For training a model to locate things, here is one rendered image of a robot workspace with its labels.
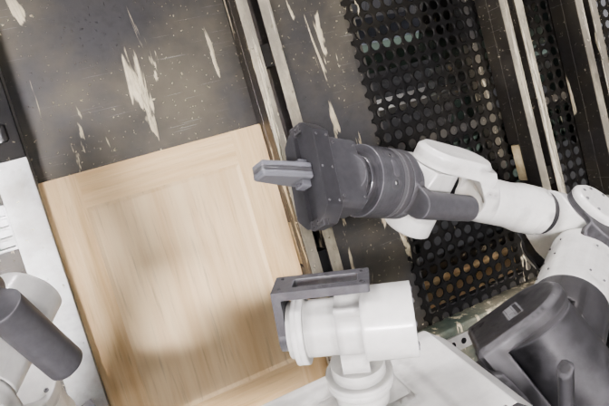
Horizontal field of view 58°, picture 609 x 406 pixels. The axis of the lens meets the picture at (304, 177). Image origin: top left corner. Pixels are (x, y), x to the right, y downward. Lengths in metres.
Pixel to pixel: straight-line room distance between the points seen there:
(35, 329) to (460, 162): 0.50
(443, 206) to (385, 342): 0.24
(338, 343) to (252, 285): 0.52
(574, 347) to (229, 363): 0.60
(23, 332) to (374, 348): 0.29
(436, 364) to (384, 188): 0.19
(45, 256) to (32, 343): 0.41
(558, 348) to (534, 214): 0.26
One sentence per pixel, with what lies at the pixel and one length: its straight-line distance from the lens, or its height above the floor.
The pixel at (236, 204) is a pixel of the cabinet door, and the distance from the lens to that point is 0.97.
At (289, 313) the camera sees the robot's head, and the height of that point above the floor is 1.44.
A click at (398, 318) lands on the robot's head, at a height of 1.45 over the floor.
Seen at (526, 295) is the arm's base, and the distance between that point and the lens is 0.67.
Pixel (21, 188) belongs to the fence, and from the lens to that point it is 0.93.
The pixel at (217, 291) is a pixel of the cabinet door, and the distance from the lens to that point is 0.98.
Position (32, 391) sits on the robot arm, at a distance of 0.65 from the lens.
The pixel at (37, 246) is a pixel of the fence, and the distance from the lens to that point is 0.93.
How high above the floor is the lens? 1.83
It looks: 40 degrees down
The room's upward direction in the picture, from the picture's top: straight up
